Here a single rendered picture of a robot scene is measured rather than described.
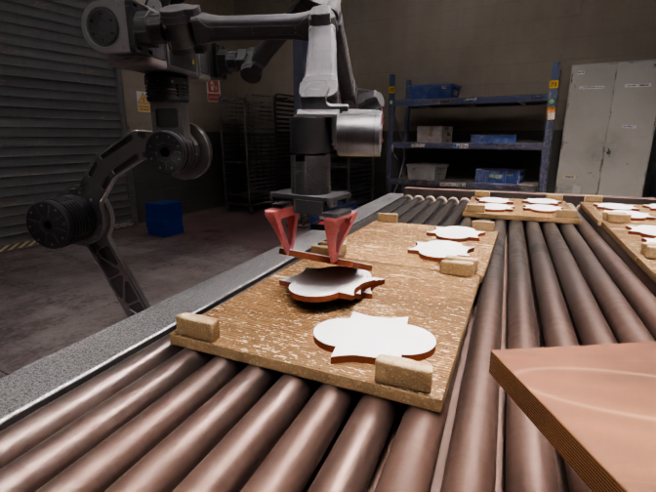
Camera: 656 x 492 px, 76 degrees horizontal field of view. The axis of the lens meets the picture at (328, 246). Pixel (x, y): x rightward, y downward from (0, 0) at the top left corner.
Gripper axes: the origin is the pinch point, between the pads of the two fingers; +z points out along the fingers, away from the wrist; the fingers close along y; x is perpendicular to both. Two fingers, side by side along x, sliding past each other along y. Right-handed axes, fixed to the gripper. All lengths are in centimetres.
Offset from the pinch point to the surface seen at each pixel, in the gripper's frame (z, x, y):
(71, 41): -110, -257, 472
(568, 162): 16, -480, -31
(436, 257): 7.2, -30.9, -11.1
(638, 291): 9, -36, -46
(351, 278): 4.9, -5.0, -4.5
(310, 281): 4.9, -0.7, 0.5
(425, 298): 7.8, -10.1, -15.0
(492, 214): 9, -94, -12
